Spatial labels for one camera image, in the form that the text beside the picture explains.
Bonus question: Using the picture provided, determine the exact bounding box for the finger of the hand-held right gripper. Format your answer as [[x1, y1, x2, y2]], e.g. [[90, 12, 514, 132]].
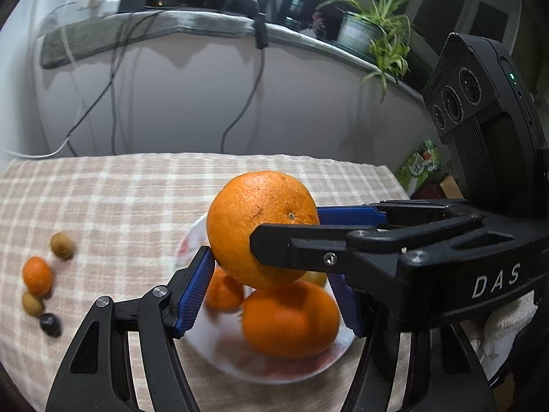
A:
[[249, 214, 498, 286], [317, 199, 472, 229]]

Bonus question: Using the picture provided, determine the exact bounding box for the large smooth orange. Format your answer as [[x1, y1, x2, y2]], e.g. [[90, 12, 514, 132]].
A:
[[241, 281, 341, 360]]

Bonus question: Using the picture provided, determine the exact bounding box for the green snack packet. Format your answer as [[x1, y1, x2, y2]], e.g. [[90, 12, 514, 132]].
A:
[[395, 139, 449, 190]]

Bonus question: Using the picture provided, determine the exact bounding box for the brown kiwi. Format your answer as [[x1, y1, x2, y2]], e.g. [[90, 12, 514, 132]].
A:
[[50, 232, 76, 260], [22, 292, 45, 316]]

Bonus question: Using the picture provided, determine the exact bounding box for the small purple plant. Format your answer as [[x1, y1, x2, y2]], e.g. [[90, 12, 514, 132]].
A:
[[311, 9, 329, 37]]

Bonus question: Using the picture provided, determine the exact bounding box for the black ring light cable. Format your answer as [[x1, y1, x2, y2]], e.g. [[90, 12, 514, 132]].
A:
[[220, 0, 270, 154]]

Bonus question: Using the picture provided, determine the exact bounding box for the grey stone windowsill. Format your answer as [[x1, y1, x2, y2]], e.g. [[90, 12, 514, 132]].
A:
[[40, 9, 425, 104]]

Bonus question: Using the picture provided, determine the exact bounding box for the potted spider plant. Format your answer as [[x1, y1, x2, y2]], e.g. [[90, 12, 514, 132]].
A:
[[315, 0, 414, 104]]

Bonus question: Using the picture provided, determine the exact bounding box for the large speckled orange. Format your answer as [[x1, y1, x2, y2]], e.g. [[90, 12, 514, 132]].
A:
[[206, 172, 320, 289]]

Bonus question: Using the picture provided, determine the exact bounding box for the dark plum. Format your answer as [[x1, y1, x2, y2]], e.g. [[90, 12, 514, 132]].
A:
[[38, 313, 63, 338]]

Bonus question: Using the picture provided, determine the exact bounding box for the green-brown persimmon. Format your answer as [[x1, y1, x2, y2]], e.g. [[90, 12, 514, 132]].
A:
[[302, 271, 329, 289]]

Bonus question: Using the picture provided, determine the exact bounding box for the white cable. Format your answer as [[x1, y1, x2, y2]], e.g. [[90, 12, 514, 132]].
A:
[[0, 2, 86, 159]]

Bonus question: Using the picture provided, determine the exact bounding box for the white floral plate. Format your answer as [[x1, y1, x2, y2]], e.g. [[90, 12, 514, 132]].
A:
[[174, 215, 357, 385]]

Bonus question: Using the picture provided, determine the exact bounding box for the small mandarin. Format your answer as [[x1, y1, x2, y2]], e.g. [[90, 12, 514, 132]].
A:
[[22, 256, 54, 298], [205, 267, 245, 312]]

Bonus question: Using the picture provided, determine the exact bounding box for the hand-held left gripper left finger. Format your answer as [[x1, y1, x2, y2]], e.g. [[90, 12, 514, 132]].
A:
[[45, 244, 215, 412]]

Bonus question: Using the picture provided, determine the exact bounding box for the beige plaid tablecloth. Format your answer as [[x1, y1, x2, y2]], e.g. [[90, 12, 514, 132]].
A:
[[0, 152, 430, 412]]

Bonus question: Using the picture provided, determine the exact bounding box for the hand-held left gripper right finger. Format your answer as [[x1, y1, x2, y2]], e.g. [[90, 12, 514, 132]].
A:
[[328, 272, 500, 412]]

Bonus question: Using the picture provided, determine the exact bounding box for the brown cardboard box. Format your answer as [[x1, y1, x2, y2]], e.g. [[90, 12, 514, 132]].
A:
[[429, 174, 466, 200]]

